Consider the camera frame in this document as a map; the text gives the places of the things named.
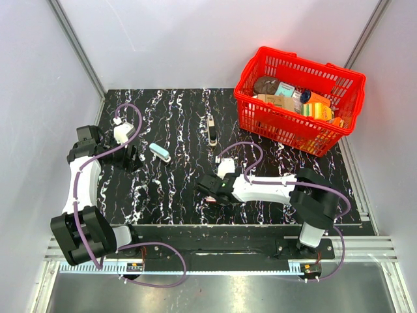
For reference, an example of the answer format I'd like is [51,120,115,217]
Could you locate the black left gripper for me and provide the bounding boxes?
[102,133,143,173]

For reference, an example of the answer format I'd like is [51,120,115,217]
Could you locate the light blue stapler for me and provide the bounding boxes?
[149,143,171,163]

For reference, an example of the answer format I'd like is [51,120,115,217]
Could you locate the beige and black stapler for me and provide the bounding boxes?
[207,114,217,147]

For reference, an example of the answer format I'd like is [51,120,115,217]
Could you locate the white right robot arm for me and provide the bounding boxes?
[195,169,341,258]

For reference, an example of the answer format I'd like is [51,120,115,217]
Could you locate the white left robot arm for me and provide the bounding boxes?
[50,123,142,266]

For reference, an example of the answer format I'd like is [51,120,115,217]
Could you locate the red white staple box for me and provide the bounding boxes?
[206,196,216,203]

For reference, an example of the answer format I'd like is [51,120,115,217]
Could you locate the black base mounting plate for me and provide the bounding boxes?
[107,224,336,271]

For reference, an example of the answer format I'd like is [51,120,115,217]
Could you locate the brown cardboard box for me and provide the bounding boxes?
[253,94,296,112]

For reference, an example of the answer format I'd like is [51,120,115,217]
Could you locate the brown round pouch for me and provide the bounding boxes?
[253,76,281,95]

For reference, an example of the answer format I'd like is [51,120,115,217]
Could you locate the teal small box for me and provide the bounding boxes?
[274,82,295,97]

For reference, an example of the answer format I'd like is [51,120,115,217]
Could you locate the yellow orange box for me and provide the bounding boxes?
[302,102,334,121]

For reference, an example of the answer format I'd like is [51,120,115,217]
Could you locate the orange bottle blue cap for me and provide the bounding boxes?
[300,89,331,107]

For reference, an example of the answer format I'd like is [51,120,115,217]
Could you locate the red plastic shopping basket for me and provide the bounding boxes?
[234,46,366,157]

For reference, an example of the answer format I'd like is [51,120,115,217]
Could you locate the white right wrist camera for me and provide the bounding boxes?
[215,156,235,179]

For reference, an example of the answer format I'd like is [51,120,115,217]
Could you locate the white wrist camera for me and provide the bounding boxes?
[215,156,235,179]
[113,117,136,145]

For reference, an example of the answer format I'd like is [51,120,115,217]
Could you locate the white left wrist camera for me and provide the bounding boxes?
[113,117,136,145]

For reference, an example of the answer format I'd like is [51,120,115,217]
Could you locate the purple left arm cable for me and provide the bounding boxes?
[74,103,188,288]

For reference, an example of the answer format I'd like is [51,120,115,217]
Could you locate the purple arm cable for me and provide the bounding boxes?
[74,103,188,288]
[216,142,352,282]

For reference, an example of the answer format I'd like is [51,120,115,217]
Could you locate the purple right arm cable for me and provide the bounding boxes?
[216,142,352,282]

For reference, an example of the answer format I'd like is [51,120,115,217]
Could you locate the aluminium frame rail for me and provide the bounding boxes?
[44,236,397,276]

